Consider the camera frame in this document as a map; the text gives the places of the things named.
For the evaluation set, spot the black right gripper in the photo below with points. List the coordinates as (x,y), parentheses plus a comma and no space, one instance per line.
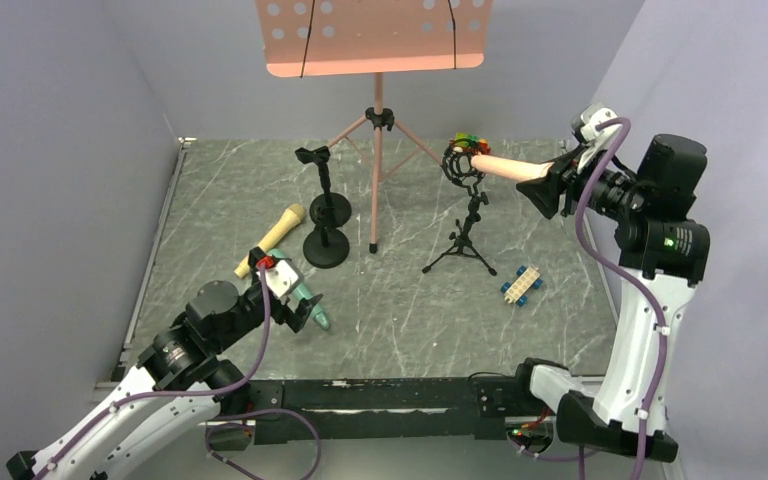
(562,183)

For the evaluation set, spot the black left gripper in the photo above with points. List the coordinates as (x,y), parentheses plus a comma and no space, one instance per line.
(277,296)

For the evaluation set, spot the pink microphone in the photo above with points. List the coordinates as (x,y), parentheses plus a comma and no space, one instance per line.
(515,170)

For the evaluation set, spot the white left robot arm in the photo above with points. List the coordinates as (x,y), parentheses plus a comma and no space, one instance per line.
(198,367)

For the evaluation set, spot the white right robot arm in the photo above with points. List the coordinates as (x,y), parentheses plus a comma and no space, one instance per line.
(663,256)

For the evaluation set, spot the front black round-base mic stand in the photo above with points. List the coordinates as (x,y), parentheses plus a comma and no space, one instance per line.
(326,246)

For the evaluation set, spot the black round-base mic stand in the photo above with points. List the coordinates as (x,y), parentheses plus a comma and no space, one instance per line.
(326,246)
(320,158)

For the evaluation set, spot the rear black round-base mic stand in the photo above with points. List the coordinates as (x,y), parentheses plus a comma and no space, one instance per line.
(320,158)

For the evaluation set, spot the pink music stand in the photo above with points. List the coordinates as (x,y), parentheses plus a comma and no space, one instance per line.
(329,38)

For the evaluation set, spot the yellow microphone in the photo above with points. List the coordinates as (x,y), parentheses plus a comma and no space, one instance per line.
(292,217)

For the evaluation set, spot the colourful toy block train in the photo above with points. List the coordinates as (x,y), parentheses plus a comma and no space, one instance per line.
(470,144)

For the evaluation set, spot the white blue toy block car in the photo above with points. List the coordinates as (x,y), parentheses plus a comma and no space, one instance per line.
(525,278)

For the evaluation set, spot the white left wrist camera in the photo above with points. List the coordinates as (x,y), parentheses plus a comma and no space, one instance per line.
(282,278)

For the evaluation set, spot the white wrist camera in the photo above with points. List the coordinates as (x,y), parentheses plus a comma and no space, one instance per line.
(584,125)
(282,278)

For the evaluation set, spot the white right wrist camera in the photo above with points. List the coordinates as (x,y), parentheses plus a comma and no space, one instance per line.
(584,125)

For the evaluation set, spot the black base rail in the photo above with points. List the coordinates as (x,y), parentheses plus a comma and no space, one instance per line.
(480,406)

